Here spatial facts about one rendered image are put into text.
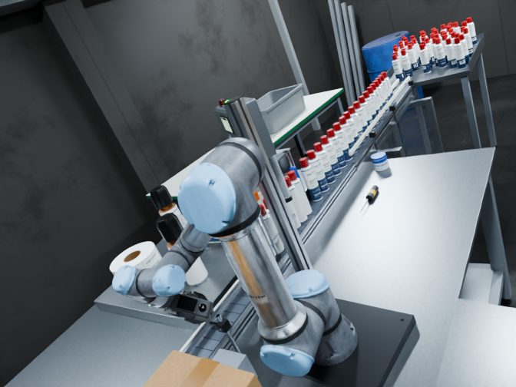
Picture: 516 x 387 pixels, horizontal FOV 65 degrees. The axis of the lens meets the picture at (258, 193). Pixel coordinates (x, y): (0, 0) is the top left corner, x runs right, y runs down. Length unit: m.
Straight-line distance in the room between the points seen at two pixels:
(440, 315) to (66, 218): 3.07
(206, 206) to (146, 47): 3.58
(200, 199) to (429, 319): 0.74
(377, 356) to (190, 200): 0.64
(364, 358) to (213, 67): 3.92
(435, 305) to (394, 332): 0.15
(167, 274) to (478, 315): 0.79
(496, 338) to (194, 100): 3.76
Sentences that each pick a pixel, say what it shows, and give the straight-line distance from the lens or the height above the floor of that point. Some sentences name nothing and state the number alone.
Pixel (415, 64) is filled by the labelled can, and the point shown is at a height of 0.94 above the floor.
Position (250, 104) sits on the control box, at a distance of 1.25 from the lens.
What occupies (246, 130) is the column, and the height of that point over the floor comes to 1.40.
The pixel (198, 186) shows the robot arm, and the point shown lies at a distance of 0.72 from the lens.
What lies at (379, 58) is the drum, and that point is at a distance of 5.24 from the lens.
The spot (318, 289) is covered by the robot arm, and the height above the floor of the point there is 1.07.
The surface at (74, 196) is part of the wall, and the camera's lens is 3.73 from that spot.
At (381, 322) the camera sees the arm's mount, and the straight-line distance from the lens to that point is 1.20.
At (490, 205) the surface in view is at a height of 0.59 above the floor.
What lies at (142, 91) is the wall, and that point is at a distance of 4.10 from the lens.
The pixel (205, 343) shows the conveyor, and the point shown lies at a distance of 1.36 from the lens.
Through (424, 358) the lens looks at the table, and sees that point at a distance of 1.14.
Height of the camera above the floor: 1.69
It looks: 22 degrees down
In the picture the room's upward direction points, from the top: 24 degrees counter-clockwise
